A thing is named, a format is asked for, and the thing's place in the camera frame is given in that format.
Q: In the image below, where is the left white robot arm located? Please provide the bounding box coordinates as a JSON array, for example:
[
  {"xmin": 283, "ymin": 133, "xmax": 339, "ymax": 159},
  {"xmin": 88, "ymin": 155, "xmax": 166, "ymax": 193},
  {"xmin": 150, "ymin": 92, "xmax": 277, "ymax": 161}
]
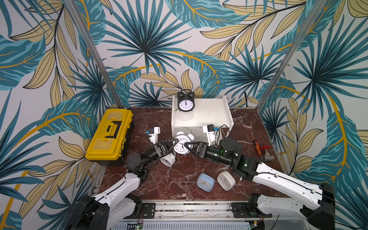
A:
[{"xmin": 65, "ymin": 139, "xmax": 179, "ymax": 230}]

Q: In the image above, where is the metal corner post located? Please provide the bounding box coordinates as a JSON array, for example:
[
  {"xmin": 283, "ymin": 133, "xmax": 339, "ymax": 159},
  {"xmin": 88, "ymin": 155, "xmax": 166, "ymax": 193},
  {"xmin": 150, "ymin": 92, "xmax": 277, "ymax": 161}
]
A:
[
  {"xmin": 64, "ymin": 0, "xmax": 124, "ymax": 109},
  {"xmin": 256, "ymin": 0, "xmax": 327, "ymax": 112}
]

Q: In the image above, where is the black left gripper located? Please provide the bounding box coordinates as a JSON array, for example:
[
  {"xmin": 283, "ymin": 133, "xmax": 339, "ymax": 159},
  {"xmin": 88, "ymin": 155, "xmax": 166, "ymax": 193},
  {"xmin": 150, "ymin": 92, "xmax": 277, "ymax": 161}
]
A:
[{"xmin": 141, "ymin": 138, "xmax": 180, "ymax": 168}]

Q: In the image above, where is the white twin-bell alarm clock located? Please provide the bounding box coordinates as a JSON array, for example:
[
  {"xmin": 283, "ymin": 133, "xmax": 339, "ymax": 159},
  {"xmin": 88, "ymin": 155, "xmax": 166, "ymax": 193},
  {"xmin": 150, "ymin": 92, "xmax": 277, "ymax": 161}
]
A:
[{"xmin": 174, "ymin": 127, "xmax": 195, "ymax": 155}]

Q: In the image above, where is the red handled metal valve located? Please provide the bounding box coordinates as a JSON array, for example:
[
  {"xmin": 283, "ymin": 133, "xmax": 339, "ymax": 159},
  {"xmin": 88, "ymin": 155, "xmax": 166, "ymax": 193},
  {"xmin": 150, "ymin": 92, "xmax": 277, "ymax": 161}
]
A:
[{"xmin": 260, "ymin": 145, "xmax": 275, "ymax": 162}]

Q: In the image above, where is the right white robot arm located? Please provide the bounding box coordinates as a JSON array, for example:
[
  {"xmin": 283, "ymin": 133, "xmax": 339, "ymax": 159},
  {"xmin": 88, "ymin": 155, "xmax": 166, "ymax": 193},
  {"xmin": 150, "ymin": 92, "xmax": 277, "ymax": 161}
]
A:
[{"xmin": 182, "ymin": 137, "xmax": 335, "ymax": 230}]

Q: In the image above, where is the white two-tier shelf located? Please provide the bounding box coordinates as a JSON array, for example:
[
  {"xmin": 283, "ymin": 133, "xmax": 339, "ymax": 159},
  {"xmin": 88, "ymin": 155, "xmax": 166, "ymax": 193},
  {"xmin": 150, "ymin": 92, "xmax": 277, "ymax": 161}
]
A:
[{"xmin": 171, "ymin": 95, "xmax": 234, "ymax": 142}]

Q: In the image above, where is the black twin-bell alarm clock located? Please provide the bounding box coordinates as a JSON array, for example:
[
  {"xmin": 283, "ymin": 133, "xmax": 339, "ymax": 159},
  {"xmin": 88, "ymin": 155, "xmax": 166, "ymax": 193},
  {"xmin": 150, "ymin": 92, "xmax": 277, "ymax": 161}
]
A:
[{"xmin": 177, "ymin": 89, "xmax": 195, "ymax": 112}]

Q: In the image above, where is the white round alarm clock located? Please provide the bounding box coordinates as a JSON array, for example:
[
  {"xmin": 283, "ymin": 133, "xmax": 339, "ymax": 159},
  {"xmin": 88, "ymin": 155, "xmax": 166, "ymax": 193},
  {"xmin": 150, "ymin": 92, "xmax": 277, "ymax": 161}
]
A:
[{"xmin": 160, "ymin": 153, "xmax": 176, "ymax": 167}]

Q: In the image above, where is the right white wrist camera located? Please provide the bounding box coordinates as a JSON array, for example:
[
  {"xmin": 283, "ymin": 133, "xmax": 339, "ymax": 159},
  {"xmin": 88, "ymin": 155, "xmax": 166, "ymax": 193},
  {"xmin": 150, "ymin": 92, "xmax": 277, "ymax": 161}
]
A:
[{"xmin": 202, "ymin": 124, "xmax": 221, "ymax": 146}]

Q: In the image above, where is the white square alarm clock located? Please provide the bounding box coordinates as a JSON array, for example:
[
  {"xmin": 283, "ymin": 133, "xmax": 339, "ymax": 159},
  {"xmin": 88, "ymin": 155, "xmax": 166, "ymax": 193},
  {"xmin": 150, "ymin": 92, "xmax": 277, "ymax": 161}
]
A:
[{"xmin": 217, "ymin": 171, "xmax": 236, "ymax": 191}]

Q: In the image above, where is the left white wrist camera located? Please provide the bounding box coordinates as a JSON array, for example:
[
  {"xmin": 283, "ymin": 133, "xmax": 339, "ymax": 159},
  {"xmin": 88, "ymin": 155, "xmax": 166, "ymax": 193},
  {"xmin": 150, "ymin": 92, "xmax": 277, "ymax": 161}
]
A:
[{"xmin": 146, "ymin": 126, "xmax": 161, "ymax": 145}]

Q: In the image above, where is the blue square alarm clock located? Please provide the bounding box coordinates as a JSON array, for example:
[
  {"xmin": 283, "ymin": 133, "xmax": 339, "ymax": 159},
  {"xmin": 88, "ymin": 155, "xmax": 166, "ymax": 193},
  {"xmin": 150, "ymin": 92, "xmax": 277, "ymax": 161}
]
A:
[{"xmin": 196, "ymin": 173, "xmax": 215, "ymax": 192}]

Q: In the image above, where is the right metal corner post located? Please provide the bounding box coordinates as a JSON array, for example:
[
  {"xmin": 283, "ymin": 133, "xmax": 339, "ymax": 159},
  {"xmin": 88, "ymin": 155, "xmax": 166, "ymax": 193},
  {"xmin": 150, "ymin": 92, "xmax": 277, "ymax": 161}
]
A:
[{"xmin": 256, "ymin": 0, "xmax": 327, "ymax": 112}]

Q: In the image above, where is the left metal corner post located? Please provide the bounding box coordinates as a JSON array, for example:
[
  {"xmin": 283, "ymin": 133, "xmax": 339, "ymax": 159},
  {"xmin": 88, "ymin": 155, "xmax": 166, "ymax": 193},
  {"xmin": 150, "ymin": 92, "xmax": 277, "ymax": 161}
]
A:
[{"xmin": 64, "ymin": 0, "xmax": 124, "ymax": 109}]

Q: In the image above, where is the orange handled tool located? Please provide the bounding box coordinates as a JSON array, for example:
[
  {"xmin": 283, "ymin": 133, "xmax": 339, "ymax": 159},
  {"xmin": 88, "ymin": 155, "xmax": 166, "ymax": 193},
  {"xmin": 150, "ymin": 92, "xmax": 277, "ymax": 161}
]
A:
[{"xmin": 253, "ymin": 140, "xmax": 267, "ymax": 163}]

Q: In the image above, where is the yellow and black toolbox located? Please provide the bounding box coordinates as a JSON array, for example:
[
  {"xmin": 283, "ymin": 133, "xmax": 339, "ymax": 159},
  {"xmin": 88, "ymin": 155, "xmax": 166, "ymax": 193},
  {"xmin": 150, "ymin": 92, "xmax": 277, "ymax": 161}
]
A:
[{"xmin": 86, "ymin": 109, "xmax": 134, "ymax": 166}]

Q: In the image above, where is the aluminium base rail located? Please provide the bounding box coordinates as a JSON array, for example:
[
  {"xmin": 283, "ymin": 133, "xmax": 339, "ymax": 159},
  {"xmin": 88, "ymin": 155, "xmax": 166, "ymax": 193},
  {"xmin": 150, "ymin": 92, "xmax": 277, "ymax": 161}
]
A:
[{"xmin": 68, "ymin": 199, "xmax": 317, "ymax": 230}]

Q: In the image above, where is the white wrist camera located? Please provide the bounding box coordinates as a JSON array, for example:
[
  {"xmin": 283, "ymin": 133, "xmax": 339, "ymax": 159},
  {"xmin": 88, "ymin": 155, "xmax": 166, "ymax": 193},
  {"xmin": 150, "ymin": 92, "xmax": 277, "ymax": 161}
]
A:
[
  {"xmin": 202, "ymin": 124, "xmax": 221, "ymax": 146},
  {"xmin": 146, "ymin": 126, "xmax": 161, "ymax": 145}
]

